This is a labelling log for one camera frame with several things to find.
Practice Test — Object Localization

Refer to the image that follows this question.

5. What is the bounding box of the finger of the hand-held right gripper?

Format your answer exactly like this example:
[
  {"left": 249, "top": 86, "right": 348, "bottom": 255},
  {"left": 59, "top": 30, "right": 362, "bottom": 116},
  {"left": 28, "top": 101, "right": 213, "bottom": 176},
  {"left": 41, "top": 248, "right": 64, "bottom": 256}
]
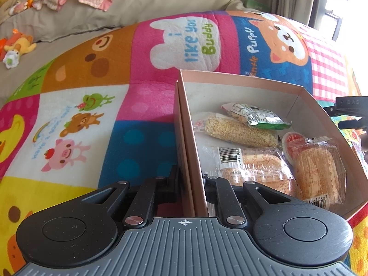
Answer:
[
  {"left": 323, "top": 106, "right": 368, "bottom": 119},
  {"left": 337, "top": 119, "right": 368, "bottom": 130}
]

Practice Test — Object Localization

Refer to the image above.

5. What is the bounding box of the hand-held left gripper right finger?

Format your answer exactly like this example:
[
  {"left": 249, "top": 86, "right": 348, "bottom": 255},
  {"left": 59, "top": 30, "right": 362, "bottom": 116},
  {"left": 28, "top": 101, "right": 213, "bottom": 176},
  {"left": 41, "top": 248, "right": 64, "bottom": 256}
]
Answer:
[{"left": 203, "top": 174, "right": 299, "bottom": 227}]

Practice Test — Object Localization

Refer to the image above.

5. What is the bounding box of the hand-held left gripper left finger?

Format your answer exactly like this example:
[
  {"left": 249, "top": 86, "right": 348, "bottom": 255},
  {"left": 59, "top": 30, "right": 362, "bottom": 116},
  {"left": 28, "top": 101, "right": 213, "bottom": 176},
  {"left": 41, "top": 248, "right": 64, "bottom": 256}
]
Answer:
[{"left": 78, "top": 165, "right": 180, "bottom": 228}]

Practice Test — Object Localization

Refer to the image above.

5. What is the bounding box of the clear bread packet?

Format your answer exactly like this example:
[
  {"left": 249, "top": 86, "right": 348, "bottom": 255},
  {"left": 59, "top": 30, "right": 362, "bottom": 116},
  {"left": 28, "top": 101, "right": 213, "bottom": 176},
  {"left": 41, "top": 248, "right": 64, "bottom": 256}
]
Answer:
[
  {"left": 287, "top": 138, "right": 347, "bottom": 211},
  {"left": 203, "top": 146, "right": 296, "bottom": 199}
]

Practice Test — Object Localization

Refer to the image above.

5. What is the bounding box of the grain bar packet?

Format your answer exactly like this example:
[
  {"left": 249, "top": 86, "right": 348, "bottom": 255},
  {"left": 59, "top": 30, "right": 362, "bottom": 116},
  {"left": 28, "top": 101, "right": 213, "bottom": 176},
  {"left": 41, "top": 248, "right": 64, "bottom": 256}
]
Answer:
[{"left": 193, "top": 113, "right": 279, "bottom": 148}]

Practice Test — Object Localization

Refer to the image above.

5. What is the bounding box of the red jelly cup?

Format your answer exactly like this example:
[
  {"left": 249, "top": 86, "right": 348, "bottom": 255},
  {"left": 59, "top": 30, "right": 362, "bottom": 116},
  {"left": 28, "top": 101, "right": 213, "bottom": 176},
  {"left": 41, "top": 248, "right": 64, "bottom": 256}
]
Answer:
[{"left": 281, "top": 131, "right": 306, "bottom": 165}]

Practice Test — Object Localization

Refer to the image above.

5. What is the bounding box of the green snack packet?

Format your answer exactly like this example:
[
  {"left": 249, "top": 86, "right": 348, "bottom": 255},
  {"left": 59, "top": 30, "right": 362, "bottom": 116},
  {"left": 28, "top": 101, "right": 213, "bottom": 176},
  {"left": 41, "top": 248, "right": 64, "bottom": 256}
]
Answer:
[{"left": 221, "top": 102, "right": 293, "bottom": 130}]

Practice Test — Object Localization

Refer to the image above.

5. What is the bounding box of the pink cardboard box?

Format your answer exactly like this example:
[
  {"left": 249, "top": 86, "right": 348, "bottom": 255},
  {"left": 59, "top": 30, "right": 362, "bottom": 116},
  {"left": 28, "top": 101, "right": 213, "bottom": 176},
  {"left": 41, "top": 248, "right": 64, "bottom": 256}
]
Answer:
[{"left": 173, "top": 69, "right": 368, "bottom": 228}]

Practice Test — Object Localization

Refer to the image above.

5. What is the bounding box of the colourful cartoon play mat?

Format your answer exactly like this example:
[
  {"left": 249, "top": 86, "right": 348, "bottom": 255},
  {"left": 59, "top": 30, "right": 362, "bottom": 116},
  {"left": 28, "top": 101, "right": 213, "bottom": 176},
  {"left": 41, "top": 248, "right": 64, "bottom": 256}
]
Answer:
[{"left": 0, "top": 9, "right": 368, "bottom": 276}]

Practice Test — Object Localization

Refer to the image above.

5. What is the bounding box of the green object behind sofa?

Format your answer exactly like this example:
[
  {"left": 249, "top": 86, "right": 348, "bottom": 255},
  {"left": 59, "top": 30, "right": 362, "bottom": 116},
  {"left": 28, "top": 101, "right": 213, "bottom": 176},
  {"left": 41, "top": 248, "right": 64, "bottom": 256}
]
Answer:
[{"left": 245, "top": 0, "right": 273, "bottom": 14}]

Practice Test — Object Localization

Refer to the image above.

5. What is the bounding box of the beige sofa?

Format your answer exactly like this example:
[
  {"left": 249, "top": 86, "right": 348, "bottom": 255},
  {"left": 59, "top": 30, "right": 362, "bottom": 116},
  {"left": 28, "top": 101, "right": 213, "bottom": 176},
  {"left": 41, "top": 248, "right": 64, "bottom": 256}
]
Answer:
[{"left": 0, "top": 0, "right": 245, "bottom": 108}]

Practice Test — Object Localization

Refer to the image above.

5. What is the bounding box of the small white toy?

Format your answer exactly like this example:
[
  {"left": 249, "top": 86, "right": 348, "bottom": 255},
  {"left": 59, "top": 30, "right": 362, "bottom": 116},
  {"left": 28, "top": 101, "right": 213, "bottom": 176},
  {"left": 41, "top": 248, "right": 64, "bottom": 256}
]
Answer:
[{"left": 3, "top": 49, "right": 23, "bottom": 69}]

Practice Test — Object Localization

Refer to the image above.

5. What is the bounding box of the orange yellow plush toy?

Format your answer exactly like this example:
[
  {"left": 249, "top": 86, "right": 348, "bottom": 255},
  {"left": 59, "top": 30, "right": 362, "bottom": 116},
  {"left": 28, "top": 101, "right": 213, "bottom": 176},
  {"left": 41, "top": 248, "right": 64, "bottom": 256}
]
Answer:
[{"left": 0, "top": 29, "right": 37, "bottom": 57}]

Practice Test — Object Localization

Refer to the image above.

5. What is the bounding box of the small doll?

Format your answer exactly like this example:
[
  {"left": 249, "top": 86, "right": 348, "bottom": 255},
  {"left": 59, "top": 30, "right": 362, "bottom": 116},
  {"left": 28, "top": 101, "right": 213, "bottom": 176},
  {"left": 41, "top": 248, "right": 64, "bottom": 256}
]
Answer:
[{"left": 8, "top": 0, "right": 33, "bottom": 15}]

